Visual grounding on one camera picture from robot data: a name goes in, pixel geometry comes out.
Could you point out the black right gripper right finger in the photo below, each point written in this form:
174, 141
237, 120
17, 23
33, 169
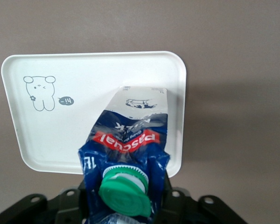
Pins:
177, 207

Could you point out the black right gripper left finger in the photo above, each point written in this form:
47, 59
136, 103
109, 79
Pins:
70, 207

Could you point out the blue white milk carton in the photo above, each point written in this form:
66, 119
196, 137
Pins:
130, 140

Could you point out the white tray with bear print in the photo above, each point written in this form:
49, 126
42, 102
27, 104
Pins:
60, 128

